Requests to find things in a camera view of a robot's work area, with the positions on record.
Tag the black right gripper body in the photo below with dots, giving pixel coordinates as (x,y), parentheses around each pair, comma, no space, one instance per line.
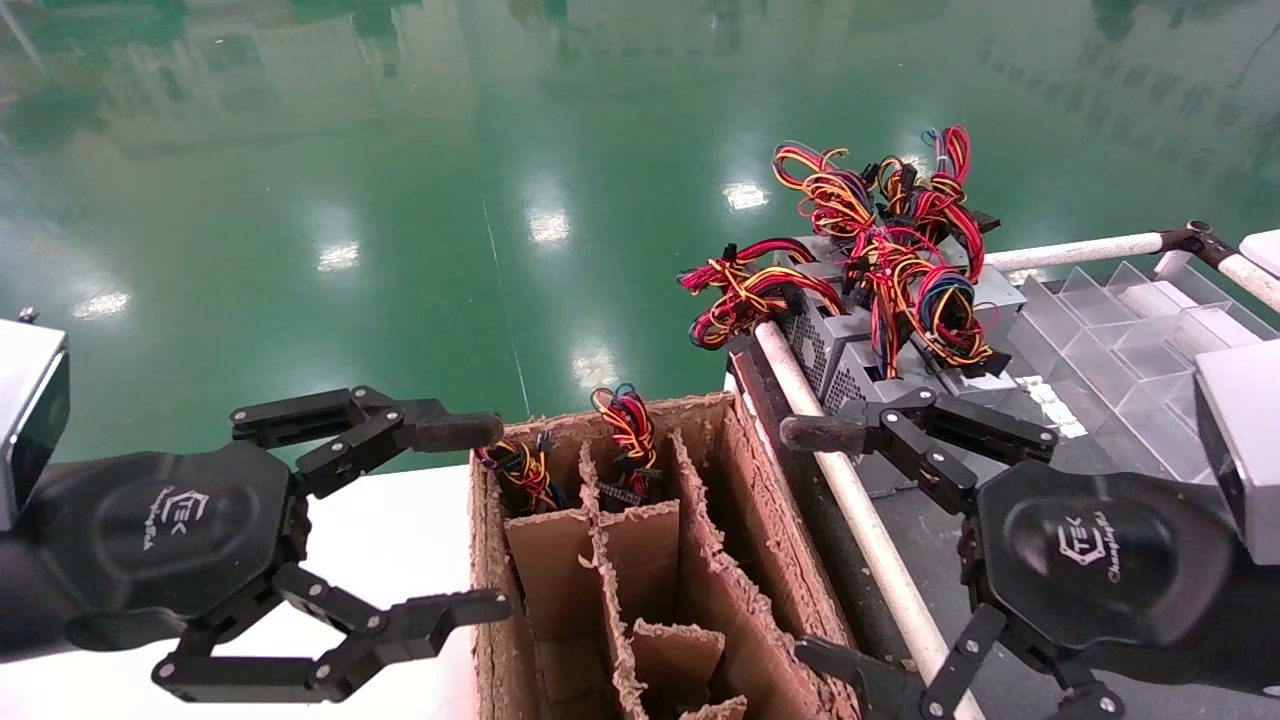
(1100,560)

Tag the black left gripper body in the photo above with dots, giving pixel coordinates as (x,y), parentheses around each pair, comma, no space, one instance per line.
(150,540)

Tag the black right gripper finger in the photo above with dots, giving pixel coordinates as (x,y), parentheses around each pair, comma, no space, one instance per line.
(860,690)
(900,425)

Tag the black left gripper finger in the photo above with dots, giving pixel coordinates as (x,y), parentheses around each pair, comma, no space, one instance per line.
(400,630)
(400,425)

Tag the brown cardboard box with dividers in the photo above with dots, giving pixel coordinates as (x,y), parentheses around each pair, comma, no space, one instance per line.
(740,600)

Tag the clear acrylic divider tray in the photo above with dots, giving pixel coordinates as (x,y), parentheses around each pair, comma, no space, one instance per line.
(1120,340)

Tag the white flat board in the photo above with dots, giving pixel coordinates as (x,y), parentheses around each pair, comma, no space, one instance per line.
(1262,250)

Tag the long white cart rail tube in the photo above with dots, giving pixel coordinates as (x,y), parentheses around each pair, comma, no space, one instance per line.
(880,545)

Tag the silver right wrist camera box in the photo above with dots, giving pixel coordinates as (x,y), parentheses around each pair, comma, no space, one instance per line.
(1245,450)

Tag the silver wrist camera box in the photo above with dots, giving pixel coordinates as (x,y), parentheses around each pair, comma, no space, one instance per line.
(25,400)
(1245,450)

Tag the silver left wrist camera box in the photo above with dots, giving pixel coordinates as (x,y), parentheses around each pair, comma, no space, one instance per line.
(25,400)

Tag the black rail corner joint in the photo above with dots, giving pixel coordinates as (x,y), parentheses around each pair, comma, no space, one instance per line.
(1192,240)

